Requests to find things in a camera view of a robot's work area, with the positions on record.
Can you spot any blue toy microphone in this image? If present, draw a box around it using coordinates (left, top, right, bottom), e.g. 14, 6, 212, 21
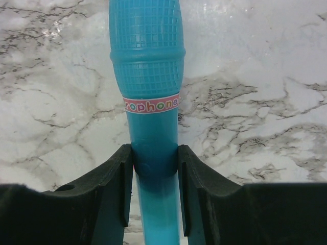
109, 1, 185, 244

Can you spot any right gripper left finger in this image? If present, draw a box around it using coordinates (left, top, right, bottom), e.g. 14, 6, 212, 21
1, 144, 133, 244

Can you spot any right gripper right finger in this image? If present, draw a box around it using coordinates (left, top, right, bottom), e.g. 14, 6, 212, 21
178, 145, 326, 244

